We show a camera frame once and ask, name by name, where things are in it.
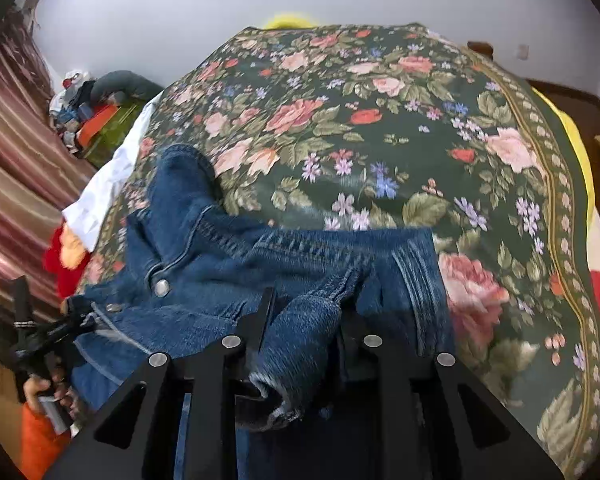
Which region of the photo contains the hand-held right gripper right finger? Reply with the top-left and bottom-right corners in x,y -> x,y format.
337,310 -> 564,480

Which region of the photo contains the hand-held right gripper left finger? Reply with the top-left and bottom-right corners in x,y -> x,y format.
42,287 -> 278,480

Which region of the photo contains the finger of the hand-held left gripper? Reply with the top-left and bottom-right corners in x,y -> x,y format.
40,314 -> 102,343
61,296 -> 97,318

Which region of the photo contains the blue denim jacket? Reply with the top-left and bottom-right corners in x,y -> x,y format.
62,143 -> 457,480

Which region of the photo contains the person's left forearm orange sleeve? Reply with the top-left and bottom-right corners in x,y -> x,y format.
19,402 -> 77,480

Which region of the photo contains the person's left hand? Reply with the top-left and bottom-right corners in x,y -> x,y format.
24,360 -> 82,422

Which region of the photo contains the red plush toy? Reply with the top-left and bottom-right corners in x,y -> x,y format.
42,224 -> 92,299

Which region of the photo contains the white shirt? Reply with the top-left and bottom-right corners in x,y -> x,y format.
62,92 -> 164,252

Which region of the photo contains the striped brown curtain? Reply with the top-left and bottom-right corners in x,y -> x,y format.
0,5 -> 99,313

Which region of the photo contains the green patterned storage box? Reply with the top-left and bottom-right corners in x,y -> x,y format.
82,101 -> 147,169

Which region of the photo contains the orange box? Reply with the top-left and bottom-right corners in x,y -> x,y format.
77,105 -> 122,144

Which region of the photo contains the pile of clutter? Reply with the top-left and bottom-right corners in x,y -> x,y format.
49,71 -> 99,149

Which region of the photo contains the green floral bedspread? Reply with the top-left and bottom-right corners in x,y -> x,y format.
80,22 -> 600,478

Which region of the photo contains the grey neck pillow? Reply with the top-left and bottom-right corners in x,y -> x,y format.
91,71 -> 164,104

